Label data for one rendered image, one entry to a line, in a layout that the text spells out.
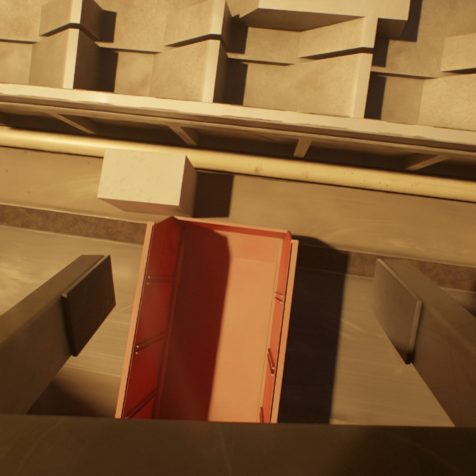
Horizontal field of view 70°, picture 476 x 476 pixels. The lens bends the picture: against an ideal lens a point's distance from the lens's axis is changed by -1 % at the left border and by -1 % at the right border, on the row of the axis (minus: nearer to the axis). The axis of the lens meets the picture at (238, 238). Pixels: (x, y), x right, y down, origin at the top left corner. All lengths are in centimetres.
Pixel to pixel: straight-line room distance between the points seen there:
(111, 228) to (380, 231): 45
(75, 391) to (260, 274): 36
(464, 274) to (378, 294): 50
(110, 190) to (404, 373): 52
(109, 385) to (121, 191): 32
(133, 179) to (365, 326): 42
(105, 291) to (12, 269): 55
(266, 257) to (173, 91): 28
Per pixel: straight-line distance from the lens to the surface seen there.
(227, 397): 60
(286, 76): 48
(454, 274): 65
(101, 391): 65
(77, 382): 67
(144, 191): 51
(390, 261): 16
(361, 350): 60
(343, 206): 60
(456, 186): 63
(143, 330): 47
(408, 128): 44
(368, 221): 60
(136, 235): 62
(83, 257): 17
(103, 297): 16
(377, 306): 17
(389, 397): 63
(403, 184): 60
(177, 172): 51
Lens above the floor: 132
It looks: 82 degrees down
